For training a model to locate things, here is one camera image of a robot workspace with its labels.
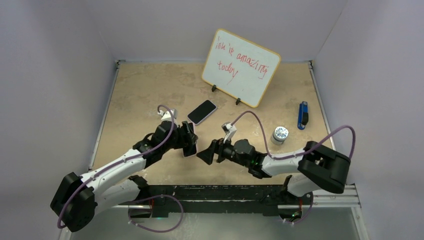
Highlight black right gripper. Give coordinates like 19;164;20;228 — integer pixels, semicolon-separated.
197;134;250;168

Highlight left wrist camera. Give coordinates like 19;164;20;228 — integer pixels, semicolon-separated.
157;110;176;122

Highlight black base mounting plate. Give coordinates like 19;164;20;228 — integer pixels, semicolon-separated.
126;184;313;218

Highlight yellow framed whiteboard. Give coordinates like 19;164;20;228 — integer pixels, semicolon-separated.
201;28;282;108

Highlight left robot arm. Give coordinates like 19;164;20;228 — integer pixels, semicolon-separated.
50;120;198;232

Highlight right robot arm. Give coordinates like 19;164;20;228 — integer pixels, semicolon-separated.
196;139;351;204

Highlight pink phone case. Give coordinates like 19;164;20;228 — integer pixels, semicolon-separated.
182;121;199;158

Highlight phone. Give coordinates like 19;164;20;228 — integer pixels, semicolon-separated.
187;100;218;126

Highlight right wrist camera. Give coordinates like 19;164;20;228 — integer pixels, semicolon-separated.
221;122;237;143

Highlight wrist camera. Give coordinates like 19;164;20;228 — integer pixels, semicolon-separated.
157;110;176;122
221;122;237;143

